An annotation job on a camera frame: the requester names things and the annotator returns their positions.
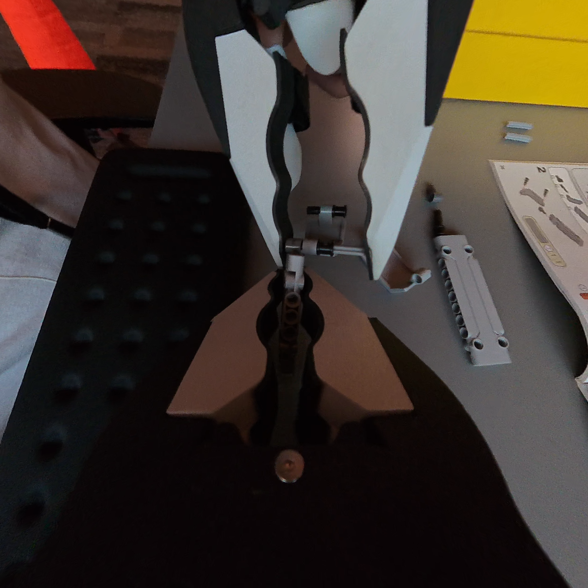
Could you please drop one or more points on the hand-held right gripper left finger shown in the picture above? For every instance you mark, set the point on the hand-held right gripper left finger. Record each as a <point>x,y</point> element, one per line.
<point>220,367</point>

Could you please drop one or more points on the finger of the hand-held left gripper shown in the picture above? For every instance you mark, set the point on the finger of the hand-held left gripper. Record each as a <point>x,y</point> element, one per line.
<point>248,115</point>
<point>395,115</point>

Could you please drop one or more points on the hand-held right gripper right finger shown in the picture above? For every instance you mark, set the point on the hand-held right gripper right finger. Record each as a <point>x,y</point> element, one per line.
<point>363,367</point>

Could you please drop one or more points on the grey bush with black pins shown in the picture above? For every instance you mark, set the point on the grey bush with black pins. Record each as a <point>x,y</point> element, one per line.
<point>327,212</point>

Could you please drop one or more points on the grey axle with black pin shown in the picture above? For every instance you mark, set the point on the grey axle with black pin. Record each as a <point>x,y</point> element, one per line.
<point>324,249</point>

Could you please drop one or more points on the short grey toy panel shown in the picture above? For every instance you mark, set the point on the short grey toy panel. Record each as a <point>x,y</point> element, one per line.
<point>342,234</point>

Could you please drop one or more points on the person's left forearm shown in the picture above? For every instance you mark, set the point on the person's left forearm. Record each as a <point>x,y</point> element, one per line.
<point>36,147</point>

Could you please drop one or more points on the grey desk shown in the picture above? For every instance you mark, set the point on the grey desk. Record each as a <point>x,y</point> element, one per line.
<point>505,413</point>

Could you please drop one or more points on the curved grey toy panel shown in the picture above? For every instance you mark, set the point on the curved grey toy panel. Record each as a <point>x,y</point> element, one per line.
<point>409,284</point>

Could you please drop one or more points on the thin blue-grey toy beam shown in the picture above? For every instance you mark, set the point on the thin blue-grey toy beam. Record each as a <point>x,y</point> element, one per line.
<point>517,137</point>
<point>519,125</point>

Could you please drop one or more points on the black perforated pad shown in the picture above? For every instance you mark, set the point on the black perforated pad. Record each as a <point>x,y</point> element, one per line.
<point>115,298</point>

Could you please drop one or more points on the long grey toy panel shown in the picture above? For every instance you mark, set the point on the long grey toy panel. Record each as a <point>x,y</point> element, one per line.
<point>473,303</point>

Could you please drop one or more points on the yellow storage bin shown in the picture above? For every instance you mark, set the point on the yellow storage bin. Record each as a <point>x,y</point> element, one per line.
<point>514,64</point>

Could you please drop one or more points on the orange-red plastic object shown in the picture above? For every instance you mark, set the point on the orange-red plastic object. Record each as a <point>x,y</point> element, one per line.
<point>41,32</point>

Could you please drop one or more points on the white instruction booklet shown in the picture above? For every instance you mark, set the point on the white instruction booklet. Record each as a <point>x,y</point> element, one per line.
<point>551,220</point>

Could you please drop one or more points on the person's torso in light shirt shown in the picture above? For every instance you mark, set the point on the person's torso in light shirt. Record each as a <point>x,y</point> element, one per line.
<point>23,298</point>

